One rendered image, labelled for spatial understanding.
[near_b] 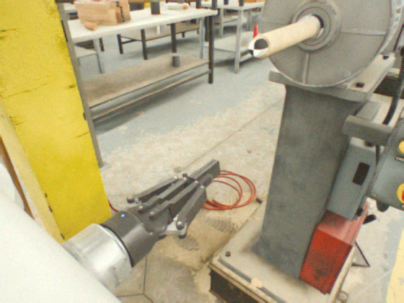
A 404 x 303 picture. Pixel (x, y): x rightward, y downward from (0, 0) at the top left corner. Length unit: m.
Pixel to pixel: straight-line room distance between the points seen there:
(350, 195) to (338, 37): 0.52
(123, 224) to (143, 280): 1.21
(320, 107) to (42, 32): 0.94
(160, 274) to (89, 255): 1.24
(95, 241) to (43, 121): 0.90
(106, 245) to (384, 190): 0.55
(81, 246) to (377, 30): 0.58
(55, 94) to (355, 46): 1.01
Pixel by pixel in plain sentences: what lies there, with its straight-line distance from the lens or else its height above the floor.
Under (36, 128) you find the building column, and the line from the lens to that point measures 1.22.
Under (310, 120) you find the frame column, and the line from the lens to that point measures 0.86.
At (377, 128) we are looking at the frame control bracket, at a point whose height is 1.04.
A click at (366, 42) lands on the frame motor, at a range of 0.61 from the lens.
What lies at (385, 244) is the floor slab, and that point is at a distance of 1.99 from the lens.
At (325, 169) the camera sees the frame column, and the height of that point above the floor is 0.84.
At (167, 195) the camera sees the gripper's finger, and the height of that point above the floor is 1.04.
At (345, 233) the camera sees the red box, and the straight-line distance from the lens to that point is 1.05.
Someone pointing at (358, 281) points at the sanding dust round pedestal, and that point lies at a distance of 1.75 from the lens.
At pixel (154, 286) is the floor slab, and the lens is 1.57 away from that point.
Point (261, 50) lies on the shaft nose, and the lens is 0.41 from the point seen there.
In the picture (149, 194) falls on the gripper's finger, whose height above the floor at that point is 1.03.
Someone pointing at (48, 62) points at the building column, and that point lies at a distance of 1.19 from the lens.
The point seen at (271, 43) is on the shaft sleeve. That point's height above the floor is 1.26.
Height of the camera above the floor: 1.35
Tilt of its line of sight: 34 degrees down
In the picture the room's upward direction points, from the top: straight up
